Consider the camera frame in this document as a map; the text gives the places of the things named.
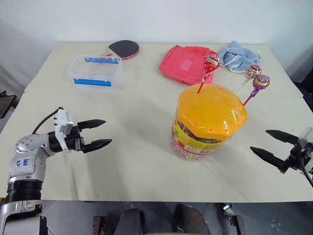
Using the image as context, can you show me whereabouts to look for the black object at table edge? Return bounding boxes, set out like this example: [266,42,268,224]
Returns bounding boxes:
[0,90,17,119]

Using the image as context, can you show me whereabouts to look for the light blue towel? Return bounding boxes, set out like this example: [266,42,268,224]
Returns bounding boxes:
[217,40,262,74]

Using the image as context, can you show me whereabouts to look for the clear plastic box blue clips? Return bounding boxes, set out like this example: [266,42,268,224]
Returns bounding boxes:
[66,54,124,89]

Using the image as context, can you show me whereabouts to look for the pink fabric bag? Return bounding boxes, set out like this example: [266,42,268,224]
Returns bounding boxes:
[158,44,219,86]

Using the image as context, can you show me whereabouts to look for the purple wrapped lollipop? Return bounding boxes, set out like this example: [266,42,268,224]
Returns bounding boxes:
[243,74,271,106]

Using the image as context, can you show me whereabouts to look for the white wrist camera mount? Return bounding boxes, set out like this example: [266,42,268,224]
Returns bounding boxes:
[297,127,313,175]
[53,106,75,152]

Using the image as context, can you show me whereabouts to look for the dark rounded shape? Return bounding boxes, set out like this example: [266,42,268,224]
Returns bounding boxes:
[114,208,145,235]
[174,204,211,235]

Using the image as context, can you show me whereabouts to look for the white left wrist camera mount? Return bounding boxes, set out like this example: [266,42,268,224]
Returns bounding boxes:
[53,106,75,152]

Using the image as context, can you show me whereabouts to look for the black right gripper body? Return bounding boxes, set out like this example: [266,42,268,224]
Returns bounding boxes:
[279,141,309,175]

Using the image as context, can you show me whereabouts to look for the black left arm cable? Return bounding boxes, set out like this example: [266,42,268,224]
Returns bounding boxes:
[31,106,65,135]

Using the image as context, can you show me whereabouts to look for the dark red metal bracket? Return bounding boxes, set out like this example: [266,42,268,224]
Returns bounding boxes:
[92,215,110,235]

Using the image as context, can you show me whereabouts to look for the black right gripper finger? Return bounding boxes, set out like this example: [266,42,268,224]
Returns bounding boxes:
[250,146,286,169]
[265,129,299,145]

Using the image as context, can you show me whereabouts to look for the black caster wheel bracket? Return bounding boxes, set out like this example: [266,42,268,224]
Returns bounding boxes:
[221,203,246,235]

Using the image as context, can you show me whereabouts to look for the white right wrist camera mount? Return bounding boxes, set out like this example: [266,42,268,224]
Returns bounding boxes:
[297,127,313,175]

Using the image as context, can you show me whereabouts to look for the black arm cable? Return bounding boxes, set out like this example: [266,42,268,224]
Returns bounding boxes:
[299,146,313,187]
[31,106,65,135]

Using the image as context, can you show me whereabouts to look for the pink white wrapped lollipop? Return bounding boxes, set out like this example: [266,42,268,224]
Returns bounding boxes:
[236,65,263,96]

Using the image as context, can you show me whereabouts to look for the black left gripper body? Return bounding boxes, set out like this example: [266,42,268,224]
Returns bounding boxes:
[64,121,86,154]

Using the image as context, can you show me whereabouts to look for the red wrapped lollipop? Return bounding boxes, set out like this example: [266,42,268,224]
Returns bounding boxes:
[196,54,221,94]

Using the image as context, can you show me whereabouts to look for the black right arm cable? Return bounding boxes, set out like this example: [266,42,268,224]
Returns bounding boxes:
[299,146,313,187]

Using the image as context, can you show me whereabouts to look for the lollipop jar with orange lid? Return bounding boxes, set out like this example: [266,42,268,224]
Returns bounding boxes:
[170,83,248,163]

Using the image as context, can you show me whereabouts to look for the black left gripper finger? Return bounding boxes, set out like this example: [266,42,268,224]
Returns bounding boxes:
[77,119,107,130]
[82,138,113,154]

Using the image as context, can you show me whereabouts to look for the black red table tennis paddle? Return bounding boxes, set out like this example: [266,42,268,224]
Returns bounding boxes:
[103,40,141,60]

